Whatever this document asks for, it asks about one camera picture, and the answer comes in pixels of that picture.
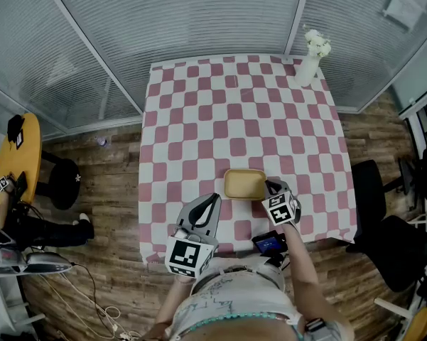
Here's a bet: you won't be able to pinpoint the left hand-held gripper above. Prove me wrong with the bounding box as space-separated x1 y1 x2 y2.
164 193 222 278

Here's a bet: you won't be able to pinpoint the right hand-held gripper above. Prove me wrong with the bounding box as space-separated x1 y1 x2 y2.
261 179 302 227

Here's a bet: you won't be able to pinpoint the tan rectangular container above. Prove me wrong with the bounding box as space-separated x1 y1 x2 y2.
223 168 268 202

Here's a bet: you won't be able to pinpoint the person's left forearm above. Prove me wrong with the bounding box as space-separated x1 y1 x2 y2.
141 274 198 341

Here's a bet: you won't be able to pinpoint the person's right forearm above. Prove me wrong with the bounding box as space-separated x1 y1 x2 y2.
281 221 355 341

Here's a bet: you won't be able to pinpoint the black device with blue screen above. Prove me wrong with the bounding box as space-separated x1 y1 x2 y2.
251 230 289 259

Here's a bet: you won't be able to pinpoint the table with checkered tablecloth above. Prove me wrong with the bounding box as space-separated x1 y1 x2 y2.
138 54 358 265

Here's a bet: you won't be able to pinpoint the person's white printed shirt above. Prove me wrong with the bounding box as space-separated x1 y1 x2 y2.
164 255 303 341

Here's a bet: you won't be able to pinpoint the white vase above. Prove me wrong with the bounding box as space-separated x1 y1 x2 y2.
293 55 323 88

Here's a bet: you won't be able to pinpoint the black office chair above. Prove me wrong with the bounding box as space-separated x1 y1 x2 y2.
345 159 427 293

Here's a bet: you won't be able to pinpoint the black round stool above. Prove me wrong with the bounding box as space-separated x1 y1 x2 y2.
34 150 82 211

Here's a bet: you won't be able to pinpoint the white flowers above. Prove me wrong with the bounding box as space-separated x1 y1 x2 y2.
302 24 333 59

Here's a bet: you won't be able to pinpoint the dark swivel chair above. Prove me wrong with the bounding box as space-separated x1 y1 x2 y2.
397 146 427 211

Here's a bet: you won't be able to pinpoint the silver grey flat device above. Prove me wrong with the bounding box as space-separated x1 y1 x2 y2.
0 250 74 276

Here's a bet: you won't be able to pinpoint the yellow round side table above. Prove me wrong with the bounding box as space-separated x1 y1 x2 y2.
0 112 43 229

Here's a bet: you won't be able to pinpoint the black pouch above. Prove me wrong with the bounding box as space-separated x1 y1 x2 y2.
6 114 26 144

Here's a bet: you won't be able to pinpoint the teal beaded necklace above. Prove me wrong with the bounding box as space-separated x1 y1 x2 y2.
175 310 294 337

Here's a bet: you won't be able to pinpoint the white floor cable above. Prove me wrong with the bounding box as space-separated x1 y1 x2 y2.
38 261 143 341

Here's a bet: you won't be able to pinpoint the black arm strap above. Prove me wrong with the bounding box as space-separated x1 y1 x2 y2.
304 317 328 333

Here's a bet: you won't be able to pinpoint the yellow chair with white frame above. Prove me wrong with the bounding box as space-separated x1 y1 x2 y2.
373 285 427 341

